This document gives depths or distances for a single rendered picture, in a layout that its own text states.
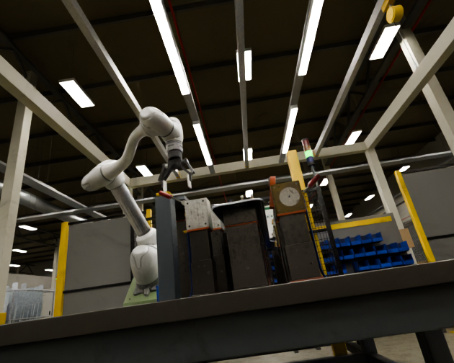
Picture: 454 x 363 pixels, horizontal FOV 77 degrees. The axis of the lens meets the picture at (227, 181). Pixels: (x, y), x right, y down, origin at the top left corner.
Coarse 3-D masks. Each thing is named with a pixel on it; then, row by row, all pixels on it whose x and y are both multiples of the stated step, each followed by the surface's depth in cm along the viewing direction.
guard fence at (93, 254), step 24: (120, 216) 406; (144, 216) 404; (72, 240) 400; (96, 240) 398; (120, 240) 395; (72, 264) 388; (96, 264) 385; (120, 264) 382; (72, 288) 376; (96, 288) 372; (120, 288) 371; (72, 312) 365
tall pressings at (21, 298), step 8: (8, 288) 877; (16, 288) 906; (24, 288) 949; (32, 288) 976; (40, 288) 1019; (8, 296) 867; (16, 296) 894; (24, 296) 937; (32, 296) 964; (40, 296) 1007; (8, 304) 871; (16, 304) 885; (24, 304) 926; (32, 304) 954; (40, 304) 994; (8, 312) 860; (16, 312) 891; (24, 312) 929; (32, 312) 956; (40, 312) 983; (24, 320) 918
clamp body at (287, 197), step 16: (272, 192) 108; (288, 192) 106; (288, 208) 104; (304, 208) 103; (288, 224) 103; (304, 224) 102; (288, 240) 101; (304, 240) 100; (288, 256) 98; (304, 256) 98; (304, 272) 96; (320, 272) 95
